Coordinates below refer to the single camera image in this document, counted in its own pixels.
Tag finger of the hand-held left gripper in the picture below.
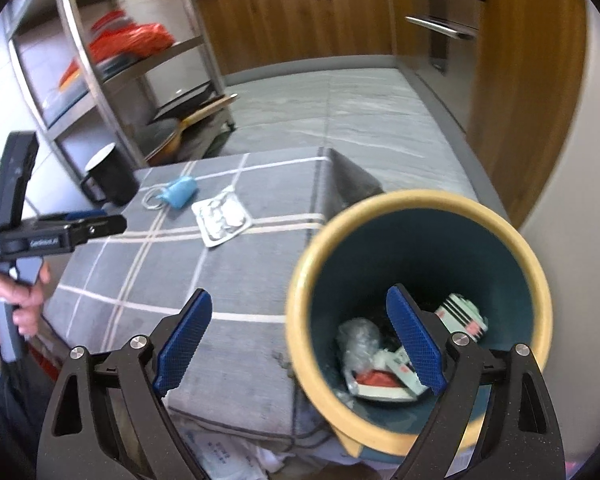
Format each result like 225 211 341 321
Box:
40 210 108 226
69 214 128 251

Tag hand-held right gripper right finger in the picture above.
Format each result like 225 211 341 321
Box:
385 283 566 480

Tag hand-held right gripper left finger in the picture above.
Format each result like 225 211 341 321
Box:
37 288 213 480

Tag white wet wipes packet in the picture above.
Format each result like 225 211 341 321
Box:
347 347 428 403

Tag yellow-rimmed teal bin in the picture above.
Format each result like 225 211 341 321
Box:
285 189 553 461

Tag person's left hand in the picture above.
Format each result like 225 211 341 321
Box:
0 266 48 348

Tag black mug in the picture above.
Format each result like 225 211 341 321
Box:
80 142 141 207

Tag striped white small box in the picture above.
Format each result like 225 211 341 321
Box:
432 292 488 341

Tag clear plastic wrapper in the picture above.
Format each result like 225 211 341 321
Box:
336 319 383 376

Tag grey checked cloth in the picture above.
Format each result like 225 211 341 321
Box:
42 147 386 441

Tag small folded blue face mask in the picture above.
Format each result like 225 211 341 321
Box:
156 176 198 209

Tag silver pill blister pack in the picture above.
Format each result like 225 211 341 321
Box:
191 185 253 248

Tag white printed bag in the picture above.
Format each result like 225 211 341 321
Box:
180 410 306 480

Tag black flat tray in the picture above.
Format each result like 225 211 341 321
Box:
150 82 218 122

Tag steel shelf rack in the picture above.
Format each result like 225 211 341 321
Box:
7 0 238 171

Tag red plastic bag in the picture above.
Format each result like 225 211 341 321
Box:
87 22 176 63

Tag wooden kitchen cabinets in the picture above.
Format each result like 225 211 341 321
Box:
195 0 588 231

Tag white cable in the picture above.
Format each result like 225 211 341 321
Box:
141 184 173 209

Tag brown pan with wooden handle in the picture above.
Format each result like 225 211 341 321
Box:
140 94 240 166

